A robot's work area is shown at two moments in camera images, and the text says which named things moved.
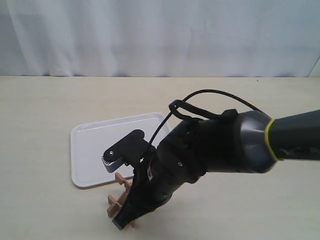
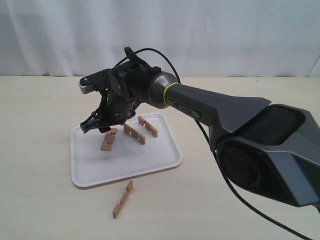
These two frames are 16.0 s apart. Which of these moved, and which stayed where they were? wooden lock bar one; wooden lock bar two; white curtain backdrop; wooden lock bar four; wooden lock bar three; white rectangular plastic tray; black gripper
Moved: wooden lock bar one; wooden lock bar four; wooden lock bar two; black gripper; wooden lock bar three
Stayed: white rectangular plastic tray; white curtain backdrop
